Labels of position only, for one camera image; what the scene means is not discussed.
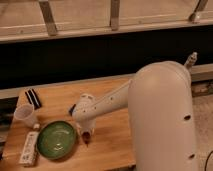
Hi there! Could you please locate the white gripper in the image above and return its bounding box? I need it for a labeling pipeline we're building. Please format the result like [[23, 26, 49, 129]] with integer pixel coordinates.
[[77, 121, 95, 135]]

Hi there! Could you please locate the red chili pepper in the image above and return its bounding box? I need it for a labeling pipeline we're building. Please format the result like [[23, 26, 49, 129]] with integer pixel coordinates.
[[82, 132, 91, 145]]

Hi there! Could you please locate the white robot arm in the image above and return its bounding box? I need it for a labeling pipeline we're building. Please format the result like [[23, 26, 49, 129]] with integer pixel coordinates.
[[72, 53, 198, 171]]

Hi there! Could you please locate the green ceramic bowl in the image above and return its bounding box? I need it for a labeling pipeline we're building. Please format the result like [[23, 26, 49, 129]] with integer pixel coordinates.
[[36, 121, 77, 160]]

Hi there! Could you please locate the small white cap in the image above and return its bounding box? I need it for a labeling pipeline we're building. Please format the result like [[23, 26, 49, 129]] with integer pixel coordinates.
[[33, 123, 40, 130]]

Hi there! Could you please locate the black and white striped cloth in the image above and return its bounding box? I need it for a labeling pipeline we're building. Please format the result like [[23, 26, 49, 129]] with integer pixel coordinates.
[[25, 89, 42, 109]]

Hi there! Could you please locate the translucent plastic cup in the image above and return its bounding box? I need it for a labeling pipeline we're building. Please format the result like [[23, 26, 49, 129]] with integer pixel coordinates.
[[14, 104, 38, 127]]

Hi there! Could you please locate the white remote controller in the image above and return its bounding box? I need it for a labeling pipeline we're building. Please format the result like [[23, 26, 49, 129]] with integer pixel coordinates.
[[19, 131, 38, 167]]

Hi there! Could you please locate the metal frame post middle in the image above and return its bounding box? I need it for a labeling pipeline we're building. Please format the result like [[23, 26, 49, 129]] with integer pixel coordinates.
[[110, 0, 120, 31]]

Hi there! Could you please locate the metal frame post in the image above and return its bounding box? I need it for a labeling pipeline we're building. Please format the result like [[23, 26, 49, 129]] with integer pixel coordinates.
[[110, 0, 120, 31], [189, 0, 208, 23], [38, 0, 57, 36]]

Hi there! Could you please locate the metal frame post left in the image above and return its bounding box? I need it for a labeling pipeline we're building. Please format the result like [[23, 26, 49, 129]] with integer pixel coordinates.
[[38, 0, 57, 36]]

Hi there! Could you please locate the metal frame post right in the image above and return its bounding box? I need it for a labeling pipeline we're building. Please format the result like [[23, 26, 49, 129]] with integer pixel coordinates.
[[189, 0, 208, 23]]

